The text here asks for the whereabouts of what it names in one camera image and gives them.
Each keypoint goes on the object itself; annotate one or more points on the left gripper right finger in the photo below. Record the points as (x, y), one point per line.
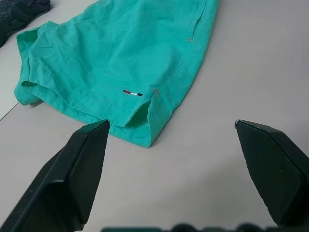
(277, 174)

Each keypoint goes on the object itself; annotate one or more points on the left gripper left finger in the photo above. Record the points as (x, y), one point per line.
(60, 183)

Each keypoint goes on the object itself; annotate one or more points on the green shorts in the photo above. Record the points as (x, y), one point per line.
(108, 60)

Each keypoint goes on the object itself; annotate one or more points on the dark rolled garment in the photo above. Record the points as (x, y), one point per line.
(14, 14)

